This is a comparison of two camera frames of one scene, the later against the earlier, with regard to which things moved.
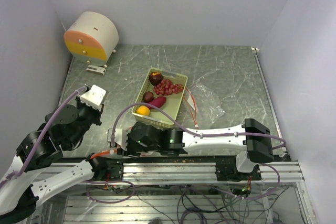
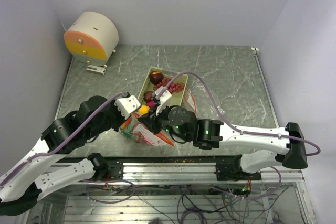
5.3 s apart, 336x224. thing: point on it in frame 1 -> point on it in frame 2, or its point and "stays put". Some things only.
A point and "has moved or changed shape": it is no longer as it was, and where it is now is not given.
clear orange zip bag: (111, 152) has moved or changed shape
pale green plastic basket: (172, 100) stays put
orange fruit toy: (143, 110) stays put
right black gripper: (128, 152) -> (151, 120)
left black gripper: (98, 114) -> (121, 117)
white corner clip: (255, 50) stays put
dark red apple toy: (155, 78) stays put
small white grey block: (96, 69) stays put
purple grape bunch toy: (167, 87) stays put
